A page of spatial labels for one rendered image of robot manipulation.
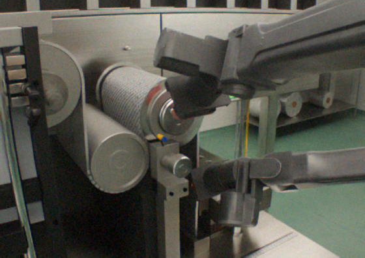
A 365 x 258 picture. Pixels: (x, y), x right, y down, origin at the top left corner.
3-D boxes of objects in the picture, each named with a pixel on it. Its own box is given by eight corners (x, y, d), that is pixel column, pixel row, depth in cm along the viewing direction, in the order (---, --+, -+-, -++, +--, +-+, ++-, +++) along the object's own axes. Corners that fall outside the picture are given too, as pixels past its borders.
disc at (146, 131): (140, 156, 70) (140, 79, 66) (139, 155, 70) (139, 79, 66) (203, 143, 78) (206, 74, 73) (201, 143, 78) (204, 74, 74)
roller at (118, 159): (94, 199, 66) (88, 139, 63) (60, 154, 87) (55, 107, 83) (150, 184, 73) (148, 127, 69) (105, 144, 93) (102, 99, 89)
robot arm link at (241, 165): (262, 159, 67) (237, 152, 65) (259, 195, 65) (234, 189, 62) (240, 165, 73) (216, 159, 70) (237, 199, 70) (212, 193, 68)
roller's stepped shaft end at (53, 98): (47, 116, 47) (44, 93, 46) (38, 107, 52) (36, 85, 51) (70, 113, 48) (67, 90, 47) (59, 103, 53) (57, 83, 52)
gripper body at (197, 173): (233, 188, 78) (254, 184, 72) (194, 201, 73) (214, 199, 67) (225, 159, 79) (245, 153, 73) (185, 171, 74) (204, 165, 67)
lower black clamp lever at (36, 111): (31, 118, 38) (29, 107, 39) (28, 128, 43) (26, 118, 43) (43, 116, 39) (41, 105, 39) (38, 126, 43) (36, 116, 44)
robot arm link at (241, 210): (291, 169, 68) (281, 157, 61) (289, 230, 64) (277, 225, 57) (233, 171, 73) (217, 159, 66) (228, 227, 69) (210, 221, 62)
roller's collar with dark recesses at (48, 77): (29, 118, 51) (24, 76, 49) (23, 109, 56) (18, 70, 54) (70, 112, 55) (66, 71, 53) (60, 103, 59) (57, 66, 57)
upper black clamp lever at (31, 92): (29, 104, 38) (28, 92, 38) (23, 94, 42) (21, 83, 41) (42, 102, 39) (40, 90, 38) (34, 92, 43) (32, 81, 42)
